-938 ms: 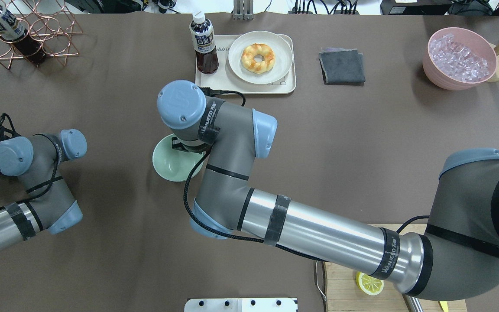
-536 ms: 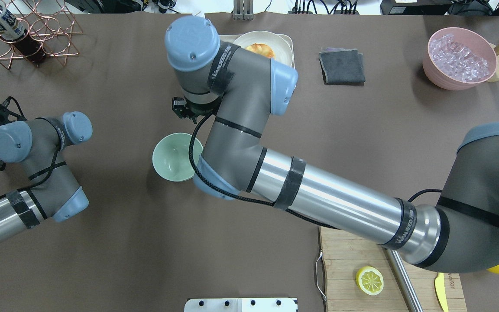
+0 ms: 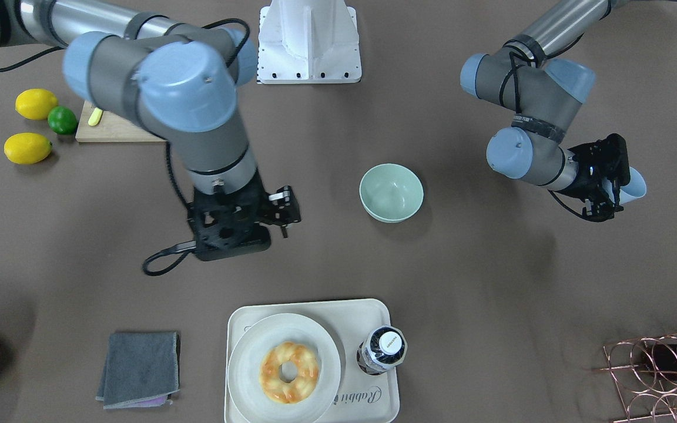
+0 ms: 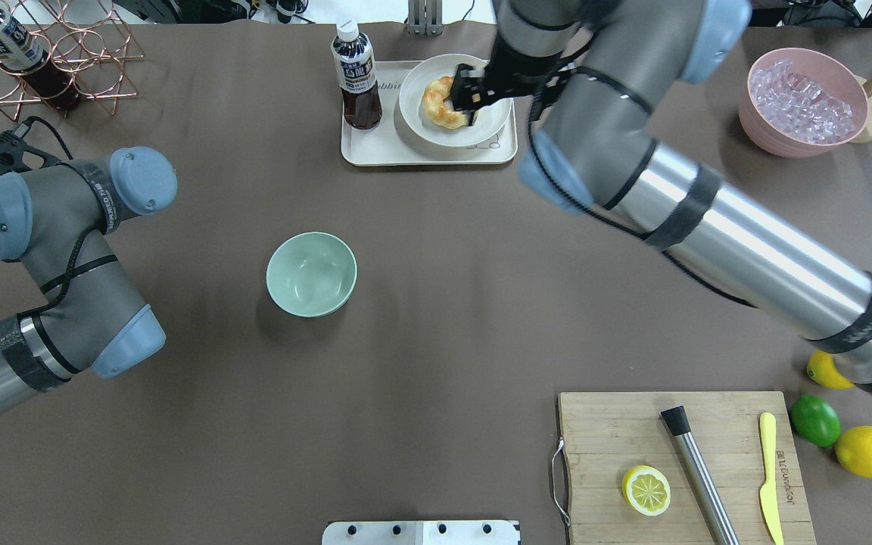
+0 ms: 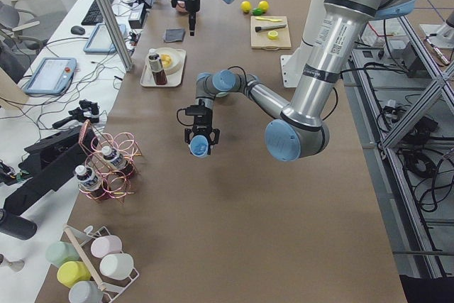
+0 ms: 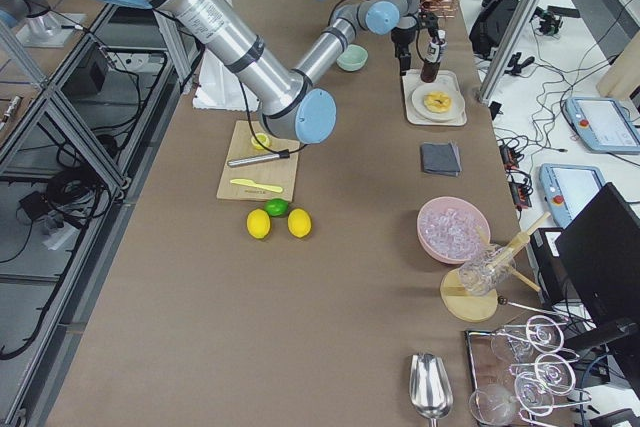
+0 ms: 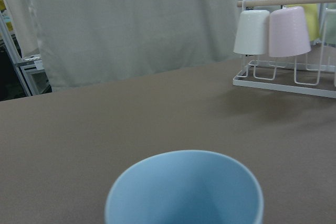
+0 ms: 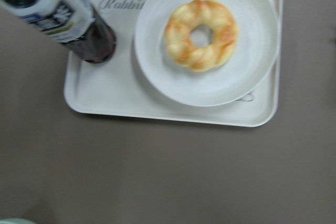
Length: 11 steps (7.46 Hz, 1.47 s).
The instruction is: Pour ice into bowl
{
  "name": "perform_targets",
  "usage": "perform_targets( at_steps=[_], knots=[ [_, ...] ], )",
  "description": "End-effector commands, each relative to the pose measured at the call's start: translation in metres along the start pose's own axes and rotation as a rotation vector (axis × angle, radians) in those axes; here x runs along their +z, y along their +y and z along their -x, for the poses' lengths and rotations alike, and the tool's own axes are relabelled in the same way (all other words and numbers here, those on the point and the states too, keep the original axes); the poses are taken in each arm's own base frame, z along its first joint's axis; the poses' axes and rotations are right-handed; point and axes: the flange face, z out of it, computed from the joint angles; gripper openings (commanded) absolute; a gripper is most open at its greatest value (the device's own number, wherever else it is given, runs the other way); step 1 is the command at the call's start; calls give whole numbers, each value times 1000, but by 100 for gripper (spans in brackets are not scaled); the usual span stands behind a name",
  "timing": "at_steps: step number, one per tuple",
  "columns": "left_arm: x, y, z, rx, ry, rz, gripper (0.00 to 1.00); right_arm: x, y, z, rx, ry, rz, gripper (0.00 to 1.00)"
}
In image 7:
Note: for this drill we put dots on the white wire cup rack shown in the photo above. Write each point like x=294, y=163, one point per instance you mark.
x=310, y=73

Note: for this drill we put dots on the beige curtain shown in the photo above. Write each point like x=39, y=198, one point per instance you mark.
x=84, y=42

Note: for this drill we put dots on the yellow cup on rack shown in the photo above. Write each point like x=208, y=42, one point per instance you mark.
x=312, y=21

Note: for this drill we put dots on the pink cup on rack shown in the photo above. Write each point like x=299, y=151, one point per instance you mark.
x=288, y=33

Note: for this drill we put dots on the white cup on rack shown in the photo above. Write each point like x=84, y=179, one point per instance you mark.
x=252, y=33

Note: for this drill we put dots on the light blue cup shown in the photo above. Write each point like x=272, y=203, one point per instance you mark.
x=188, y=186

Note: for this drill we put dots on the green cup on rack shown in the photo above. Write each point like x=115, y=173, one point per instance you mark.
x=329, y=27

